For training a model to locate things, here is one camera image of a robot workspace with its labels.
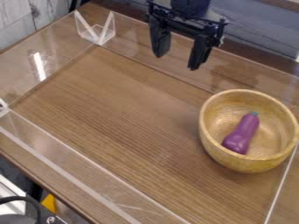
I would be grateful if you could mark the clear acrylic enclosure wall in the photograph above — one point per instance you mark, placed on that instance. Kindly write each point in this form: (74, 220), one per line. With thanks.
(101, 125)

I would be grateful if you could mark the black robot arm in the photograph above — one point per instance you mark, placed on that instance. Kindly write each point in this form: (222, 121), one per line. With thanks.
(192, 18)

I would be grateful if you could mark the brown wooden bowl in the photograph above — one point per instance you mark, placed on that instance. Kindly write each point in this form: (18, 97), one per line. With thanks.
(277, 136)

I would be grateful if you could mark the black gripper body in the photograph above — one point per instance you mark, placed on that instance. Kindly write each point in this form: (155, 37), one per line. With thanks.
(190, 17)

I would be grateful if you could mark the purple toy eggplant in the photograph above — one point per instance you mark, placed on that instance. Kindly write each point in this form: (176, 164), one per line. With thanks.
(238, 140)

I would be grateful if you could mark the clear acrylic corner bracket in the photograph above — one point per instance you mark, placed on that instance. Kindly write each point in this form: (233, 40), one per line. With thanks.
(98, 34)

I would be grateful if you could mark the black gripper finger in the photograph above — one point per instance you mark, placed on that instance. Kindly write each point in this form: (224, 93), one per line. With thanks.
(201, 51)
(161, 36)

